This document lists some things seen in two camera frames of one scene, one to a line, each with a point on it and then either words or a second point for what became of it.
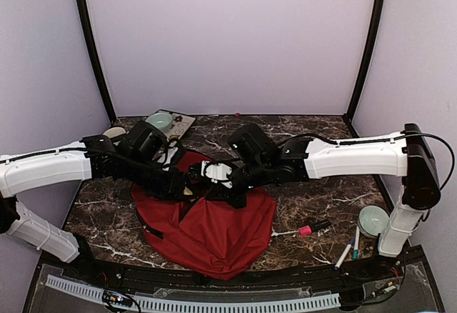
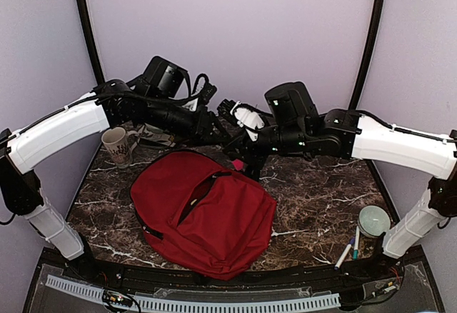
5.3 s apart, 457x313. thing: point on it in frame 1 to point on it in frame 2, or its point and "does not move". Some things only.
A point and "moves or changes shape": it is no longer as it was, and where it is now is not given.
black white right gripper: (217, 190) to (248, 155)
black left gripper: (173, 188) to (202, 128)
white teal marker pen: (355, 251) does not move
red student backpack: (203, 232) does not move
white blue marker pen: (342, 256) does not move
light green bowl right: (373, 220) does not move
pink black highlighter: (308, 229) moves or changes shape
